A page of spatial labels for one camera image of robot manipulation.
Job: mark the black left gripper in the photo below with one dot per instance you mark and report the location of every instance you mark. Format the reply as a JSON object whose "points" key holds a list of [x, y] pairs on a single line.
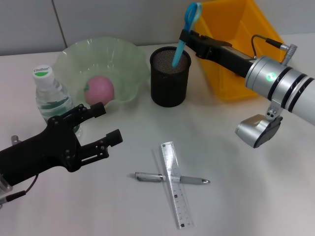
{"points": [[44, 152]]}

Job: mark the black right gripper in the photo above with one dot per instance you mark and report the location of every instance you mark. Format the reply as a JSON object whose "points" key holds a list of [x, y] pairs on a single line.
{"points": [[221, 57]]}

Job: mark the light blue scissors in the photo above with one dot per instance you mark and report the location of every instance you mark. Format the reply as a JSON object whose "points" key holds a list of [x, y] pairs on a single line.
{"points": [[177, 54]]}

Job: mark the pink toy peach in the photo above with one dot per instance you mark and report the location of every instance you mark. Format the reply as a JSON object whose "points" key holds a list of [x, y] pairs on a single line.
{"points": [[101, 88]]}

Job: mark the clear green-label water bottle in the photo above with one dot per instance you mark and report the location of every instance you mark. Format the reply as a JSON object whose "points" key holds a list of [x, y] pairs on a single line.
{"points": [[46, 88]]}

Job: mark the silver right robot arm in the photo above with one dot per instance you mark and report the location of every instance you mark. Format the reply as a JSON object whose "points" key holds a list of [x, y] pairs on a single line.
{"points": [[283, 83]]}

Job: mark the black mesh pen holder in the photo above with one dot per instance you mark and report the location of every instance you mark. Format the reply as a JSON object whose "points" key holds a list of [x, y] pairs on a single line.
{"points": [[169, 83]]}

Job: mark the grey clear ballpoint pen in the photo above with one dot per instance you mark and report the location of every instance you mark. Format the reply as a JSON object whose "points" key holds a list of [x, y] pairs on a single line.
{"points": [[147, 177]]}

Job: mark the pale green wavy fruit plate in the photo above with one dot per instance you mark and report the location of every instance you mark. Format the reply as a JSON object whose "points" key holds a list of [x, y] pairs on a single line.
{"points": [[110, 56]]}

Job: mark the transparent plastic ruler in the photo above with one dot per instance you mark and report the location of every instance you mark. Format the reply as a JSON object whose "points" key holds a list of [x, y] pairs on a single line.
{"points": [[177, 196]]}

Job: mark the yellow plastic bin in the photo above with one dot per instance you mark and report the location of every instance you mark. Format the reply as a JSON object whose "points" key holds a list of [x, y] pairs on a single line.
{"points": [[226, 22]]}

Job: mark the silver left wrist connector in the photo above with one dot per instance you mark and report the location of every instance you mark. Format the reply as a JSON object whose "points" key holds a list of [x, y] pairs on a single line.
{"points": [[15, 139]]}

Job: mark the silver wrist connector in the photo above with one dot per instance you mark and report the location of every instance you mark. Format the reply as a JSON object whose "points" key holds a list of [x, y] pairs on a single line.
{"points": [[15, 139], [290, 52]]}

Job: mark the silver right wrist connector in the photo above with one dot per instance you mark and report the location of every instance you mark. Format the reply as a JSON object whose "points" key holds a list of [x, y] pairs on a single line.
{"points": [[290, 52]]}

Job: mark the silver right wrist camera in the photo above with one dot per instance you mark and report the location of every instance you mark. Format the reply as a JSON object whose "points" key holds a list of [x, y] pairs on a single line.
{"points": [[256, 132]]}

